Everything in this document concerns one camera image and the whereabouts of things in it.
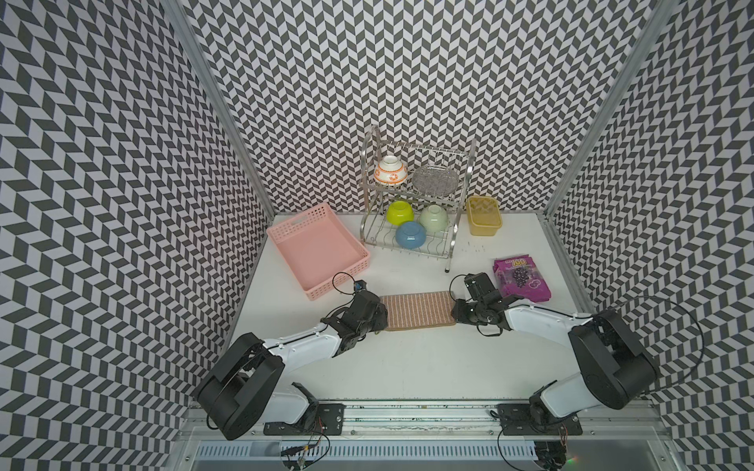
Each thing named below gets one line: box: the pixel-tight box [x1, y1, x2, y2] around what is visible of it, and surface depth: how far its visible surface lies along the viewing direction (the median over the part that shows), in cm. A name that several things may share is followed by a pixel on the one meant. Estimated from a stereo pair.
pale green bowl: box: [419, 204, 448, 234], surface depth 108 cm
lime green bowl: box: [385, 200, 416, 227], surface depth 111 cm
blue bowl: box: [395, 220, 428, 250], surface depth 105 cm
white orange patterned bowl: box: [373, 155, 409, 186], surface depth 91 cm
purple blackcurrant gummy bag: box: [492, 254, 552, 303], surface depth 96 cm
